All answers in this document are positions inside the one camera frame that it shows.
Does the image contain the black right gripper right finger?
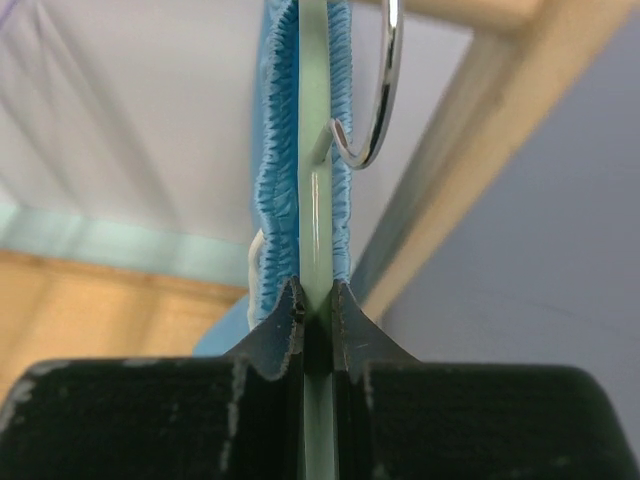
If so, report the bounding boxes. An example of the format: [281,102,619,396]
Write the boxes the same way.
[331,281,631,479]

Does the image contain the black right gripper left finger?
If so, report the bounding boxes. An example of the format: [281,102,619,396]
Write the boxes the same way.
[1,278,305,479]

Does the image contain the light blue shorts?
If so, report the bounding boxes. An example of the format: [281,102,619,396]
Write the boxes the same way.
[193,1,353,356]

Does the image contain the sage green hanger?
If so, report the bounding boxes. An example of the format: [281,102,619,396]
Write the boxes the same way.
[297,0,404,480]

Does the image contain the wooden clothes rack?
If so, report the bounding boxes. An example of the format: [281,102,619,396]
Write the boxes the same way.
[1,1,639,389]

